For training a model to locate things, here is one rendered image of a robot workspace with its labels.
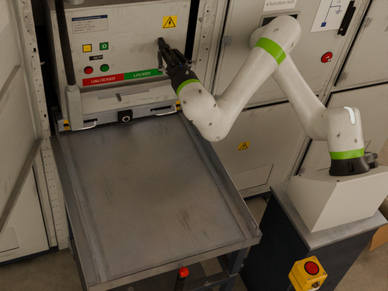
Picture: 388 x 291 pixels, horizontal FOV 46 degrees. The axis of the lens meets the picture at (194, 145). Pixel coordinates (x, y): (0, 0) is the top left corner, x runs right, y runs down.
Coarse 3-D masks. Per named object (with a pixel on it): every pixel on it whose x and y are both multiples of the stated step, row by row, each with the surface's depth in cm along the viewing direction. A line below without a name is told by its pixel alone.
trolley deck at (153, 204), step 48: (96, 144) 182; (144, 144) 185; (192, 144) 188; (96, 192) 166; (144, 192) 168; (192, 192) 171; (144, 240) 154; (192, 240) 156; (240, 240) 159; (96, 288) 143
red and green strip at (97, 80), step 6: (132, 72) 176; (138, 72) 177; (144, 72) 178; (150, 72) 180; (156, 72) 181; (162, 72) 182; (90, 78) 171; (96, 78) 172; (102, 78) 173; (108, 78) 174; (114, 78) 175; (120, 78) 176; (126, 78) 177; (132, 78) 178; (84, 84) 172; (90, 84) 173
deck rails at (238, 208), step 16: (192, 128) 195; (64, 144) 180; (208, 144) 183; (64, 160) 173; (208, 160) 183; (224, 176) 174; (80, 192) 164; (224, 192) 172; (80, 208) 160; (240, 208) 166; (80, 224) 155; (240, 224) 163; (256, 224) 156; (96, 240) 152; (96, 256) 148; (96, 272) 138
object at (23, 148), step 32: (0, 0) 125; (0, 32) 127; (0, 64) 137; (0, 96) 138; (0, 128) 144; (32, 128) 175; (0, 160) 147; (32, 160) 171; (0, 192) 151; (0, 224) 152
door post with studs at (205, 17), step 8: (200, 0) 164; (208, 0) 165; (216, 0) 166; (200, 8) 166; (208, 8) 167; (200, 16) 169; (208, 16) 170; (200, 24) 172; (208, 24) 172; (200, 32) 174; (208, 32) 175; (200, 40) 176; (208, 40) 178; (200, 48) 179; (208, 48) 181; (192, 56) 181; (200, 56) 182; (192, 64) 184; (200, 64) 185; (200, 72) 188; (200, 80) 192
